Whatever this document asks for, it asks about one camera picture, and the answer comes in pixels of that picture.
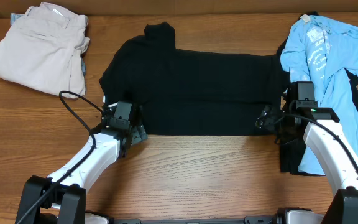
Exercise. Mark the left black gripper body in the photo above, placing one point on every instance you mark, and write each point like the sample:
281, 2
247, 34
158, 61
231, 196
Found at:
139, 132

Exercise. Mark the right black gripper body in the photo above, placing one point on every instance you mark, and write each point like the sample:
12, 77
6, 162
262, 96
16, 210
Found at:
268, 117

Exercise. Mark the black t-shirt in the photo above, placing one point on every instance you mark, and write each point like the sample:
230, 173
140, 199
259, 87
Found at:
183, 92

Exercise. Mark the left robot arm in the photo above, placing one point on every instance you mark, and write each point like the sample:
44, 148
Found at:
61, 197

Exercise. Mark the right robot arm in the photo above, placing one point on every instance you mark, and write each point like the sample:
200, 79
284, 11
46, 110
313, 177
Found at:
320, 129

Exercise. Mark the light blue printed t-shirt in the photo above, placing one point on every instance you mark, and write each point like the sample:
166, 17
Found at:
325, 52

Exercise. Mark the folded beige trousers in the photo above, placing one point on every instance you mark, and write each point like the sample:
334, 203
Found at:
42, 50

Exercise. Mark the light blue folded cloth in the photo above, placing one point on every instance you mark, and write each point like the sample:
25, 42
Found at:
14, 17

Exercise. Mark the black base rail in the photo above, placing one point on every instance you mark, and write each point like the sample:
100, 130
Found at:
197, 221

